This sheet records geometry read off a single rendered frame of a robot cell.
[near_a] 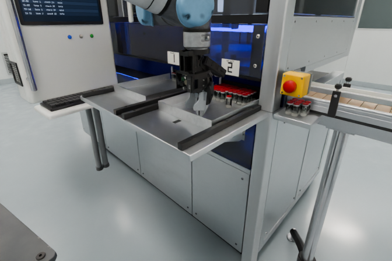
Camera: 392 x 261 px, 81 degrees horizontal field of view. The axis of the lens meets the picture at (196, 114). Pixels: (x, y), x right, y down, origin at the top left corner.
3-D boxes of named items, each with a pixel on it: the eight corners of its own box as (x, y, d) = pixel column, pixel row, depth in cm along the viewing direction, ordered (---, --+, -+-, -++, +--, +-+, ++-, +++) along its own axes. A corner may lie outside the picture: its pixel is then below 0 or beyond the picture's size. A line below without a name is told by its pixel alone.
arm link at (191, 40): (196, 31, 67) (218, 31, 62) (196, 46, 69) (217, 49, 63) (177, 31, 62) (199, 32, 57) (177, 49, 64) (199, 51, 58)
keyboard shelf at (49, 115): (108, 88, 149) (108, 84, 148) (135, 97, 132) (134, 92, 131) (28, 106, 117) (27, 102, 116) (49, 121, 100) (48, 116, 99)
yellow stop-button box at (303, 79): (288, 90, 82) (291, 69, 79) (309, 94, 78) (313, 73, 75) (279, 94, 77) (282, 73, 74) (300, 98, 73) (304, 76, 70)
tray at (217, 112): (216, 91, 108) (216, 83, 107) (266, 103, 92) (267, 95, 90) (158, 109, 86) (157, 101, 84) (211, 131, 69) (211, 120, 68)
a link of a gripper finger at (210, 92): (198, 102, 70) (198, 74, 67) (202, 101, 72) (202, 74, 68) (209, 106, 67) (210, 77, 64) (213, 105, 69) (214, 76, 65)
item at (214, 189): (158, 113, 315) (154, 47, 281) (317, 181, 182) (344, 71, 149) (84, 138, 248) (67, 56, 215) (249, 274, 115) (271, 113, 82)
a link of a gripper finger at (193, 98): (182, 118, 71) (181, 90, 68) (195, 113, 75) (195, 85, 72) (189, 120, 69) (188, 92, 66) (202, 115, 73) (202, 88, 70)
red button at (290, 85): (285, 90, 76) (287, 78, 75) (297, 92, 74) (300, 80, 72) (280, 92, 74) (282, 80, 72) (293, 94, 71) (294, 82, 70)
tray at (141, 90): (170, 78, 130) (169, 73, 129) (203, 87, 113) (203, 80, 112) (114, 91, 107) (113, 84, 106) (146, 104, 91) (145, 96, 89)
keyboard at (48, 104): (112, 88, 140) (112, 84, 139) (126, 92, 132) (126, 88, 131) (39, 105, 112) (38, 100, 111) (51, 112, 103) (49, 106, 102)
